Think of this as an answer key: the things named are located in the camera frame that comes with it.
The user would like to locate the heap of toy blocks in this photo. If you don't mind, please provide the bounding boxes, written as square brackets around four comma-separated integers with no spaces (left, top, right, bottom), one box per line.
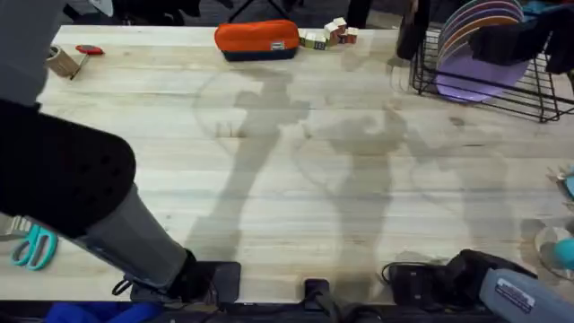
[297,16,360,52]

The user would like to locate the dark purple plate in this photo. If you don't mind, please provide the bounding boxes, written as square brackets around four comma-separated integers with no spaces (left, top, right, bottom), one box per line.
[438,4,525,50]

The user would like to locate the black tripod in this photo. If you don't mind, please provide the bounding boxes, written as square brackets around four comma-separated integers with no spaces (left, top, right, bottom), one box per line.
[227,0,291,24]

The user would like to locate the clear cup with teal ball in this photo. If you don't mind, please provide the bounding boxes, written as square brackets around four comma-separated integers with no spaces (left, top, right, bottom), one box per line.
[533,224,574,283]

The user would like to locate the black cable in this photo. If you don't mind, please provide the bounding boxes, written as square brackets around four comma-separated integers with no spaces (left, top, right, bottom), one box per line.
[110,277,135,297]

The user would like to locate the red handled tool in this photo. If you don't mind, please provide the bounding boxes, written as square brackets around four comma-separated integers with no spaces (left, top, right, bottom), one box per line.
[68,44,106,82]

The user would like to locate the light purple plate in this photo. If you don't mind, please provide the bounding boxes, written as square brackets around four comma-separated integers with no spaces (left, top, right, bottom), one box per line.
[433,43,531,104]

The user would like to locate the brown tape roll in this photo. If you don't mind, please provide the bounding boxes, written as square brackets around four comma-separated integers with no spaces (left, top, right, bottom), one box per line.
[46,44,82,78]

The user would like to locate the green plate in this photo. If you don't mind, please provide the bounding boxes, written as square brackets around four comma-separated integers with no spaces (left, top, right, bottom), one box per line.
[441,0,524,32]

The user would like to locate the orange plate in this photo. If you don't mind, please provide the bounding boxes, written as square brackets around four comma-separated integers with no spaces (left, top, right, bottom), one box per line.
[437,14,521,59]

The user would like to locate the black wire dish rack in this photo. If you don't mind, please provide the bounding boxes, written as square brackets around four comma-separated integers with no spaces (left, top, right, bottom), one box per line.
[410,25,574,124]

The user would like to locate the blue cloth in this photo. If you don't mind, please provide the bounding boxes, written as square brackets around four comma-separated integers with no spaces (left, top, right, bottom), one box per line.
[43,301,163,323]

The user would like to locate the black upright object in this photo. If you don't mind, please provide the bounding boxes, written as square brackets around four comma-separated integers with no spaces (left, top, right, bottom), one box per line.
[396,0,432,62]

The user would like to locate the orange and navy zip bag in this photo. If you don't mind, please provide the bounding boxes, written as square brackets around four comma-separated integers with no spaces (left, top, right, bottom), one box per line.
[213,19,301,63]

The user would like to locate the teal scissors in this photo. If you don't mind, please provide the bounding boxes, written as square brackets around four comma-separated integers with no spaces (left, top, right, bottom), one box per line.
[10,223,59,272]

